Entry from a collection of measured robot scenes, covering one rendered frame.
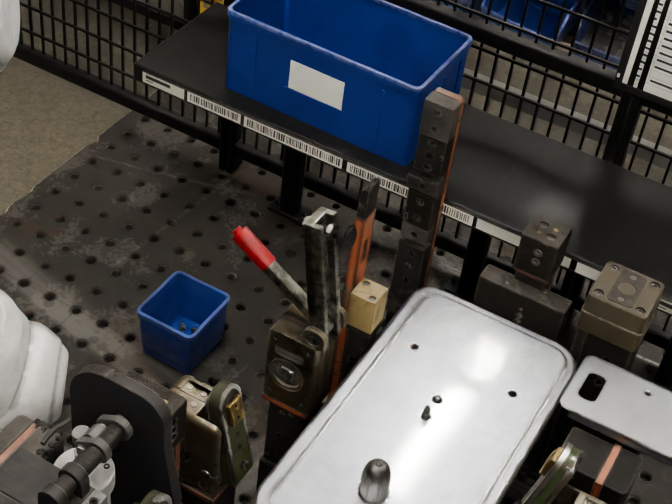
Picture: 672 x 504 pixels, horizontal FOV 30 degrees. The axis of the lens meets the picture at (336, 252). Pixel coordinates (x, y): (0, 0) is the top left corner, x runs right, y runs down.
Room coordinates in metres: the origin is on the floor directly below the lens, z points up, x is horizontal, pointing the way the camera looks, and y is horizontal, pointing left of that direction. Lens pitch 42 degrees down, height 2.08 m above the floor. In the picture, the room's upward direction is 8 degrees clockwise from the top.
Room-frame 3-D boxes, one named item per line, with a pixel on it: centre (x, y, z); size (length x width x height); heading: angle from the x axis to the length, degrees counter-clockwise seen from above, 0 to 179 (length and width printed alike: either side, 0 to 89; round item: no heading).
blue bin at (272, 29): (1.48, 0.02, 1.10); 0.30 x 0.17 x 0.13; 65
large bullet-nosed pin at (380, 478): (0.82, -0.08, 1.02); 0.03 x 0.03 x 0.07
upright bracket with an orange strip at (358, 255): (1.10, -0.03, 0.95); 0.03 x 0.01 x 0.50; 156
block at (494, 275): (1.18, -0.25, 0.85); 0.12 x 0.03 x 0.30; 66
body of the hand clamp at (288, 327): (1.01, 0.02, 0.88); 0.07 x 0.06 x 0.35; 66
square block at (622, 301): (1.14, -0.36, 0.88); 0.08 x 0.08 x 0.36; 66
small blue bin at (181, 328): (1.27, 0.21, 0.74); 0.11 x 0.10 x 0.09; 156
